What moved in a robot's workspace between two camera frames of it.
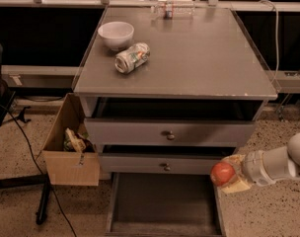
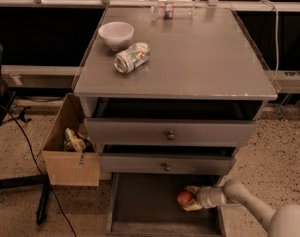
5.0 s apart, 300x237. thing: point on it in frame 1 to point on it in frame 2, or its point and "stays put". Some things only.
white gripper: x=254 y=167 to x=205 y=197
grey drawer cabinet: x=194 y=101 stays put
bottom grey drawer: x=156 y=203 stays put
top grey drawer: x=172 y=122 stays put
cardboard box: x=65 y=168 stays put
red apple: x=221 y=173 to x=184 y=197
